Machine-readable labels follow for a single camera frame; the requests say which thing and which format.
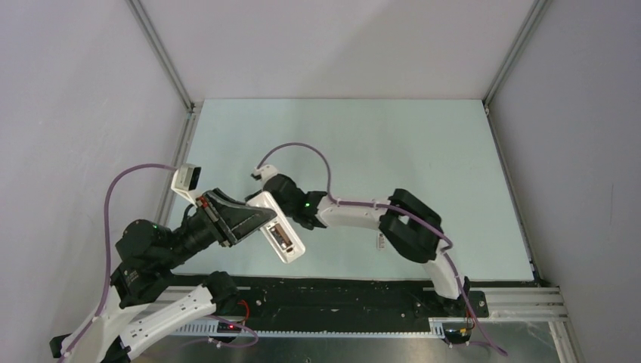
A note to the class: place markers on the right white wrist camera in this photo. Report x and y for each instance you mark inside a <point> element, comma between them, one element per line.
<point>264,173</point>

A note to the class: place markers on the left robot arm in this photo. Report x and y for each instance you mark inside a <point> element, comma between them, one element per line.
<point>149,252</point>

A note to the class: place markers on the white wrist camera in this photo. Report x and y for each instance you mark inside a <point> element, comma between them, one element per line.
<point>184,182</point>
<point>264,173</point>

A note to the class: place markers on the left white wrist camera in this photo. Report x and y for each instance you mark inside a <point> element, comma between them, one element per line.
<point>184,182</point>

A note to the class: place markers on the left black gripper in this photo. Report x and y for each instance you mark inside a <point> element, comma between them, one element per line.
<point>231,218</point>

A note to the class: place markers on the left electronics board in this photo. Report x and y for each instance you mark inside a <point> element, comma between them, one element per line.
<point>228,328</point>

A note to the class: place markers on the aluminium frame post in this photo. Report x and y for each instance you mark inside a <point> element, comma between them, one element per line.
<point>155,42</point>
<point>526,31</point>

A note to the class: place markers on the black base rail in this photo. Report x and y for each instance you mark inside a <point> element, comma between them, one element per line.
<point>317,305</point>

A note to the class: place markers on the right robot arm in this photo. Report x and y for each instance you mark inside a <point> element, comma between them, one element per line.
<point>413,229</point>

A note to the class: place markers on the left aluminium frame post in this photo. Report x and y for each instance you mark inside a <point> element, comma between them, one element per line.
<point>155,42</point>

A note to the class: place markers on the right aluminium frame post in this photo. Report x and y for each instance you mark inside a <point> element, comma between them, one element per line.
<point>526,31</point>

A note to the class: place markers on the electronics board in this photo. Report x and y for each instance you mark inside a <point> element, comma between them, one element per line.
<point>457,336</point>
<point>228,328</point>

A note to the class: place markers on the white remote control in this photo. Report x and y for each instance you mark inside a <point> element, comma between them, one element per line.
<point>265,200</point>

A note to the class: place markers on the grey slotted cable duct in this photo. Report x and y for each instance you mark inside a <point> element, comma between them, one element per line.
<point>213,329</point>

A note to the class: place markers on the right electronics board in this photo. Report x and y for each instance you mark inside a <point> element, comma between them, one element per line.
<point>457,336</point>

